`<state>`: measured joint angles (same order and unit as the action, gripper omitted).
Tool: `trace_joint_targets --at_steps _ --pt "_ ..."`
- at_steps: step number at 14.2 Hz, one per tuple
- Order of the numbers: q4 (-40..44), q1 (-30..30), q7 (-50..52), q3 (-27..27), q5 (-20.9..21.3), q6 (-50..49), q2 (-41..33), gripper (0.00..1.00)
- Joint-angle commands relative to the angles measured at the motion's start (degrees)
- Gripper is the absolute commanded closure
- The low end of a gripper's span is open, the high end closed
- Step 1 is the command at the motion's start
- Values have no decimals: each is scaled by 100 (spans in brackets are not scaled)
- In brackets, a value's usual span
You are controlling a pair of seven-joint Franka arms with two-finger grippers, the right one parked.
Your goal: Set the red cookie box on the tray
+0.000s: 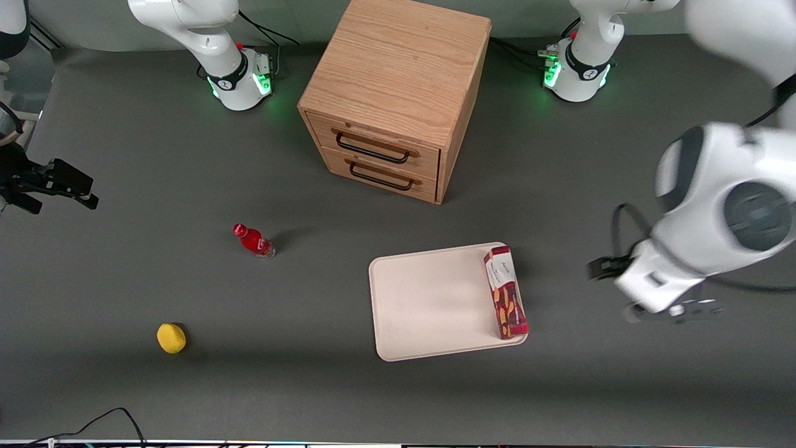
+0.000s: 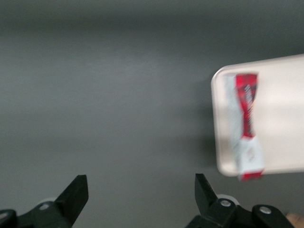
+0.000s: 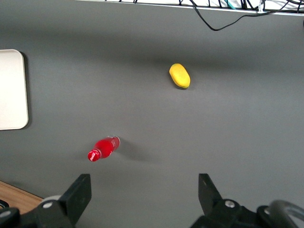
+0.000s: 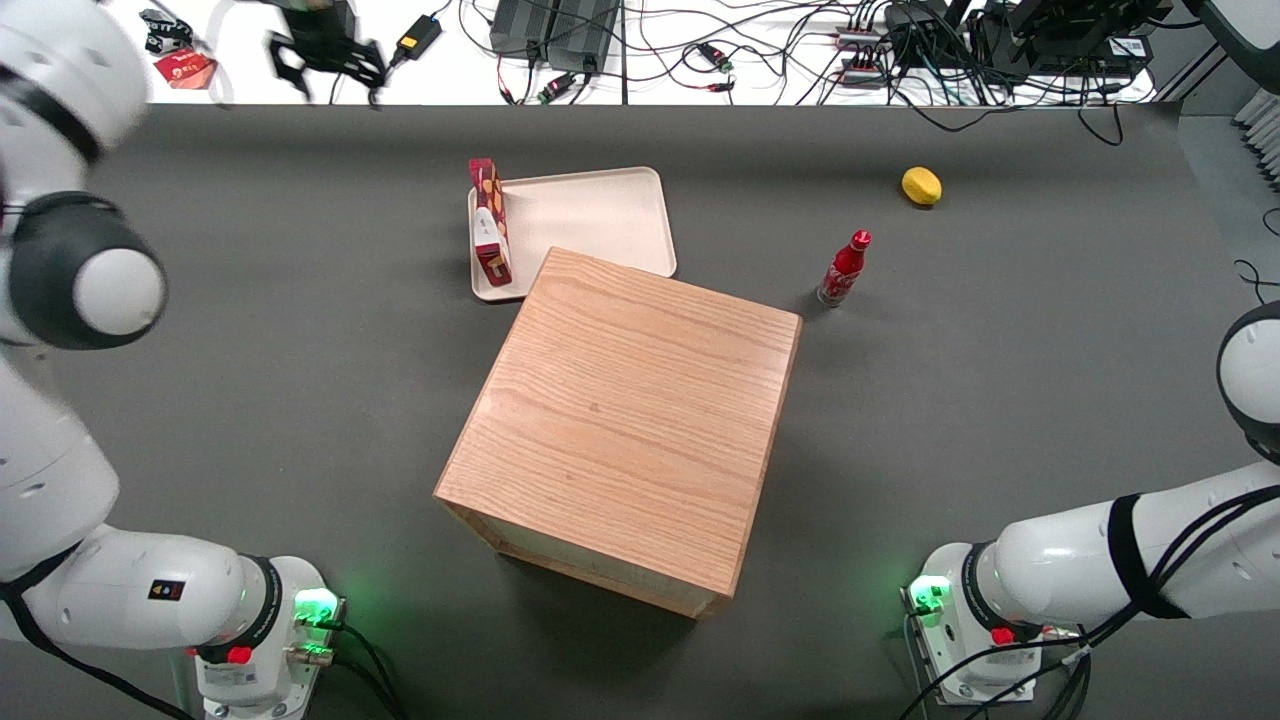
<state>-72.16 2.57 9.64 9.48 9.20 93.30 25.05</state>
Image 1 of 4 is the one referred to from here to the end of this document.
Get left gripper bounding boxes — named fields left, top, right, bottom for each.
left=587, top=239, right=705, bottom=314

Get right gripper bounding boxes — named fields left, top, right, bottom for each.
left=0, top=143, right=100, bottom=216

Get red cookie box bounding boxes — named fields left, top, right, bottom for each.
left=483, top=245, right=530, bottom=341

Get beige rectangular tray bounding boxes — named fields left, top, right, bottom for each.
left=368, top=241, right=529, bottom=363

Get yellow lemon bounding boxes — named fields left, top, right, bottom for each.
left=156, top=322, right=188, bottom=355

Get red plastic bottle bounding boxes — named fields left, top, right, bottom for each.
left=233, top=223, right=277, bottom=261

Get wooden two-drawer cabinet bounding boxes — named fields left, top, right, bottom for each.
left=297, top=0, right=493, bottom=205

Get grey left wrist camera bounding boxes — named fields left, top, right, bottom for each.
left=624, top=298, right=726, bottom=325

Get wooden drawer, short handle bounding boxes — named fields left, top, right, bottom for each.
left=323, top=148, right=440, bottom=203

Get wooden drawer, long handle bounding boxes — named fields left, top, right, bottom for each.
left=307, top=112, right=442, bottom=182

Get black cables at left arm base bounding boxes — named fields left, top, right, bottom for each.
left=490, top=17, right=582, bottom=70

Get black cable at table edge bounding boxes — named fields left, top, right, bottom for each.
left=24, top=407, right=148, bottom=448

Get short black drawer handle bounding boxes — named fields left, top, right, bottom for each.
left=349, top=160, right=415, bottom=192

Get black cable at right arm base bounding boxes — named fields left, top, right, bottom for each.
left=238, top=9, right=300, bottom=80

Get long black drawer handle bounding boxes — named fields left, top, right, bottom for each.
left=335, top=131, right=412, bottom=166

